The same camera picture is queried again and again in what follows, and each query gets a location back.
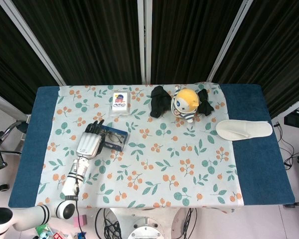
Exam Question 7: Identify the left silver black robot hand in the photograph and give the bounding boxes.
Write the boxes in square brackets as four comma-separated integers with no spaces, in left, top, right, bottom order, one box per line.
[75,119,106,160]

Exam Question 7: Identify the black frame eyeglasses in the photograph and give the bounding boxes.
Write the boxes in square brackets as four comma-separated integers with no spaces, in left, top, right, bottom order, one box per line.
[103,133,125,147]

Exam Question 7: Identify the blue glasses case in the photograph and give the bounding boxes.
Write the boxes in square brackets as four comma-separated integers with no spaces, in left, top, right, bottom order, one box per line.
[98,125,130,152]

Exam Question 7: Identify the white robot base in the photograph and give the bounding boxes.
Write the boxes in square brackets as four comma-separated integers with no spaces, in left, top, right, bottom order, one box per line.
[94,208,197,239]

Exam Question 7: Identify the white tissue pack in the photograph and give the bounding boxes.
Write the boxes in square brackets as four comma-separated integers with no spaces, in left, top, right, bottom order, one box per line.
[109,91,132,117]

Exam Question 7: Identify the blue table cover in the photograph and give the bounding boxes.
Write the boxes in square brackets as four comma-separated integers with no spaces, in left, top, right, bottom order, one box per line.
[7,84,297,209]

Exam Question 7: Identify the floral orange green tablecloth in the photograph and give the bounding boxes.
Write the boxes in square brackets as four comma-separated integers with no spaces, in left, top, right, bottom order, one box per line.
[36,83,245,215]

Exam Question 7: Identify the pink foam block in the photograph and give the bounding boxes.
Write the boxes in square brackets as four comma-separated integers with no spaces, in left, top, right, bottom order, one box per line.
[73,215,88,227]

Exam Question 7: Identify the black sock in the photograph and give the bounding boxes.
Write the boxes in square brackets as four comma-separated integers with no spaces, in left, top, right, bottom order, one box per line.
[197,89,215,116]
[149,85,172,118]

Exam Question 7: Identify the black pleated curtain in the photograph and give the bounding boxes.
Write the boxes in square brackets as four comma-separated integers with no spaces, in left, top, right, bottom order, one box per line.
[0,0,59,113]
[214,0,299,119]
[11,0,143,85]
[150,0,245,84]

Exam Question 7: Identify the yellow striped plush toy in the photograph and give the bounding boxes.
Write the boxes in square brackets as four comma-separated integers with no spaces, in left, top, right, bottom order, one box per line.
[170,86,200,124]

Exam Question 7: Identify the white plate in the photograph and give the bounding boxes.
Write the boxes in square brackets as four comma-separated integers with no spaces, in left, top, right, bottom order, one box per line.
[215,119,274,141]

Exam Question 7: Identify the black electronic device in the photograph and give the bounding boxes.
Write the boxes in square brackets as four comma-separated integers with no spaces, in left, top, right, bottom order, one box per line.
[284,109,299,127]

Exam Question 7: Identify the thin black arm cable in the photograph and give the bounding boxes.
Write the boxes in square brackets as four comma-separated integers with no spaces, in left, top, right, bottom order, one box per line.
[74,174,82,236]

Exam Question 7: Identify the black cable bundle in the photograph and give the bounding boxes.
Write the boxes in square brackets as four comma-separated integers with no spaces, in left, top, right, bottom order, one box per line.
[94,208,123,239]

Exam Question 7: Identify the white frame beam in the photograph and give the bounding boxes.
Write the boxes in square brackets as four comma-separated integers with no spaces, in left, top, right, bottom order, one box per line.
[0,89,32,121]
[271,101,299,125]

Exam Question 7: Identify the black floor cable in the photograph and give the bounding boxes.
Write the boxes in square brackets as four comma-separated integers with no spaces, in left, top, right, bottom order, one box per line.
[278,124,299,172]

